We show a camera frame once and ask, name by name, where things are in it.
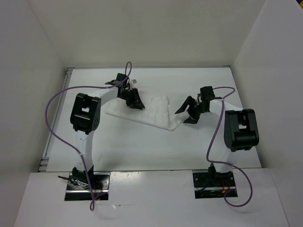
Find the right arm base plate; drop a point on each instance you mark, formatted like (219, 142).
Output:
(209, 187)

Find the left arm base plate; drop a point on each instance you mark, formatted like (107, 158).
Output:
(77, 191)

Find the aluminium table edge rail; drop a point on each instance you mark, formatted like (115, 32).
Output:
(54, 125)

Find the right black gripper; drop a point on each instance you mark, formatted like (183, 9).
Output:
(193, 118)

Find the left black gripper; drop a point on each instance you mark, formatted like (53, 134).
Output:
(136, 102)

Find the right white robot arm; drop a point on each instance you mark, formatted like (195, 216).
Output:
(240, 130)

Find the white fabric skirt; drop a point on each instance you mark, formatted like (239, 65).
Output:
(157, 112)

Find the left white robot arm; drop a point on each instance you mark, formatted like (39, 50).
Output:
(85, 119)

